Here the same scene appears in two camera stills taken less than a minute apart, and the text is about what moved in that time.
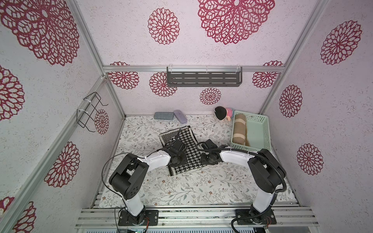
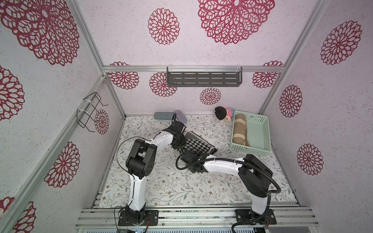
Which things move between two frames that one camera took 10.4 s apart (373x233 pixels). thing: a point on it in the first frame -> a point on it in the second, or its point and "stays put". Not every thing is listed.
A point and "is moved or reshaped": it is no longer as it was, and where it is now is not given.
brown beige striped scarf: [240, 135] stays put
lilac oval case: [180, 116] stays put
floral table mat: [217, 184] stays put
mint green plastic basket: [258, 132] stays put
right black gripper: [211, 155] -> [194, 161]
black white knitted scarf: [194, 159] is moved or reshaped
